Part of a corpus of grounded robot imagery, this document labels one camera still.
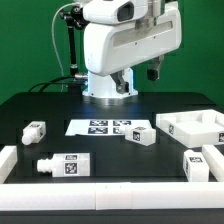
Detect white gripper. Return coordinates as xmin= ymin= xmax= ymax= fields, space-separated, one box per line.
xmin=84 ymin=8 xmax=181 ymax=94

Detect white square tabletop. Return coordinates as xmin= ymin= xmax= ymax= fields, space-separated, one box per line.
xmin=156 ymin=109 xmax=224 ymax=148

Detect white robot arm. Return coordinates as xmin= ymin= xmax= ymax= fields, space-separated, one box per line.
xmin=83 ymin=0 xmax=182 ymax=99

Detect paper sheet with tags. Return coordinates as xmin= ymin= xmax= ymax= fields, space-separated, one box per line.
xmin=65 ymin=119 xmax=151 ymax=136

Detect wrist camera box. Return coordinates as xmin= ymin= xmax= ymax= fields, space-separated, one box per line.
xmin=83 ymin=0 xmax=134 ymax=25

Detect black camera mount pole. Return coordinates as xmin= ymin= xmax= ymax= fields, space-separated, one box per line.
xmin=60 ymin=5 xmax=88 ymax=88

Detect black cables on table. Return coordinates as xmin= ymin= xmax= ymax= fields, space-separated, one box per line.
xmin=28 ymin=75 xmax=88 ymax=93

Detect grey cable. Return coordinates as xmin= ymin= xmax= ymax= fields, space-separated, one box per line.
xmin=51 ymin=2 xmax=83 ymax=93

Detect white front fence wall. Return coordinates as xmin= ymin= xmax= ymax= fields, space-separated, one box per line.
xmin=0 ymin=182 xmax=224 ymax=211

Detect white left fence wall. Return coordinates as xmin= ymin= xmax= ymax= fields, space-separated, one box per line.
xmin=0 ymin=146 xmax=18 ymax=184

